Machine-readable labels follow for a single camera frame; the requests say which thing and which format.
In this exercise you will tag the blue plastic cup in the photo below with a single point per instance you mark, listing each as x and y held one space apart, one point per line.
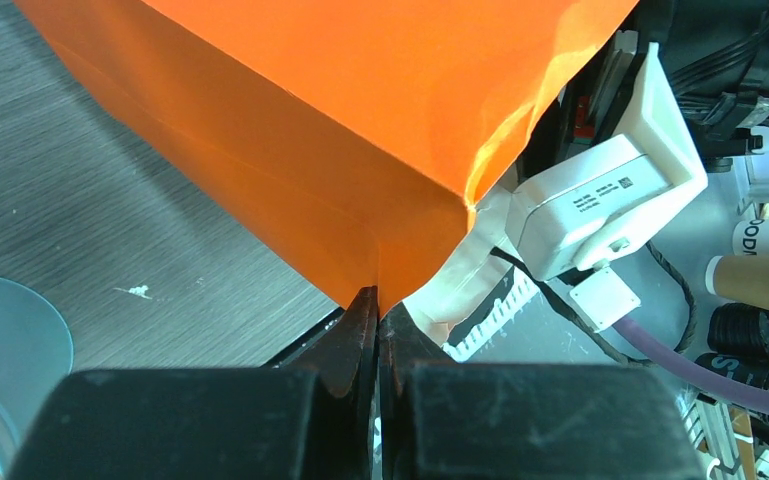
36 352

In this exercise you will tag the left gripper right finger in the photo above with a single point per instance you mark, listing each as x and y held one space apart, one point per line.
447 420

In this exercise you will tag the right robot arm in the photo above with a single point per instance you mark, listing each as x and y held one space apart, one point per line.
715 55

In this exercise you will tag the orange paper bag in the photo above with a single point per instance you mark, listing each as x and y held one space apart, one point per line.
354 138

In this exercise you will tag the brown paper cup outside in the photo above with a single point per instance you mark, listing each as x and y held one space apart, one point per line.
744 279

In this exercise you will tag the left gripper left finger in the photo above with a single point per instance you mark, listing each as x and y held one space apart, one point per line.
294 422

